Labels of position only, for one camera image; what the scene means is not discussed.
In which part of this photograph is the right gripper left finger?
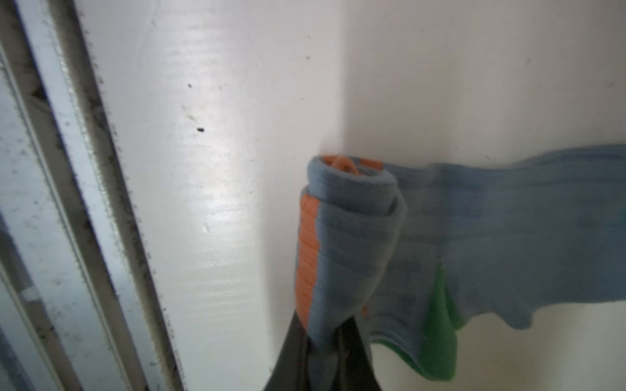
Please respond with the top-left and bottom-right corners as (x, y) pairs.
(264, 312), (310, 391)

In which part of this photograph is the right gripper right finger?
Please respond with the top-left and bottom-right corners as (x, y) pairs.
(337, 317), (381, 391)

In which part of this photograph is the blue orange striped sock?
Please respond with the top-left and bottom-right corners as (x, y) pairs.
(294, 145), (625, 390)

